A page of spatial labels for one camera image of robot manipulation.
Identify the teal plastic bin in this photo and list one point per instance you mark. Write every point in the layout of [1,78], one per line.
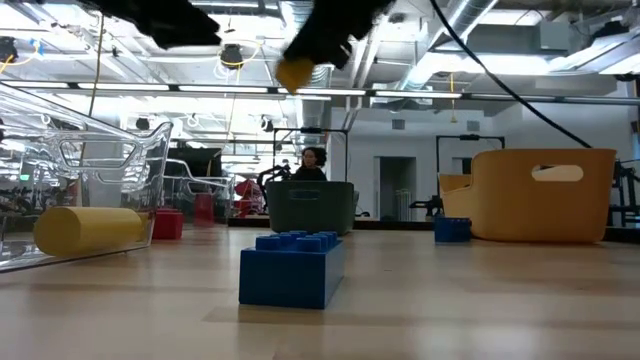
[310,212]

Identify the yellow plastic bin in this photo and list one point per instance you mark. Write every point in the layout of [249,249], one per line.
[525,210]

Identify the clear plastic bin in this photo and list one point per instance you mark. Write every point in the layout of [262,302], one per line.
[100,145]
[200,175]

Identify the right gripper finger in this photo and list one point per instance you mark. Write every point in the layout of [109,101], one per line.
[325,40]

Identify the black round ceiling device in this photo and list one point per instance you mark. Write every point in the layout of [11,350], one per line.
[231,57]

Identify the blue toy brick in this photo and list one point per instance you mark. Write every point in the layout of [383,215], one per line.
[452,230]
[290,275]

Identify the black equipment stand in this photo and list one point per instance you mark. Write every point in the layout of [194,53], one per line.
[625,200]

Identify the red toy block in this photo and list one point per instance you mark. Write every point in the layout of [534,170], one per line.
[204,207]
[168,226]

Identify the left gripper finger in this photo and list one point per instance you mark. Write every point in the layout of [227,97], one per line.
[185,30]

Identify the black background frame stand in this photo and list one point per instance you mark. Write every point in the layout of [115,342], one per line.
[310,130]
[470,137]

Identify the black background robot arm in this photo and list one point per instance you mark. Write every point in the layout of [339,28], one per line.
[431,205]

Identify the ceiling light rail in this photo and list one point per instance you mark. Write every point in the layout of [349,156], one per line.
[125,86]

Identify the person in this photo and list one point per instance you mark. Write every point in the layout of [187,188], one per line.
[312,157]

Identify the silver ventilation duct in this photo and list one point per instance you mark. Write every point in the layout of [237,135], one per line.
[315,117]

